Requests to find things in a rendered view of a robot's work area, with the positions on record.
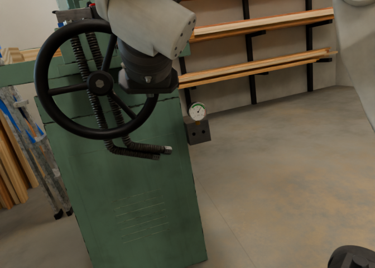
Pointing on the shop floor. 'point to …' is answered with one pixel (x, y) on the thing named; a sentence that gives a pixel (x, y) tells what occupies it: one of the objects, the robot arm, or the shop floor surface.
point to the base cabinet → (133, 192)
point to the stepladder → (11, 115)
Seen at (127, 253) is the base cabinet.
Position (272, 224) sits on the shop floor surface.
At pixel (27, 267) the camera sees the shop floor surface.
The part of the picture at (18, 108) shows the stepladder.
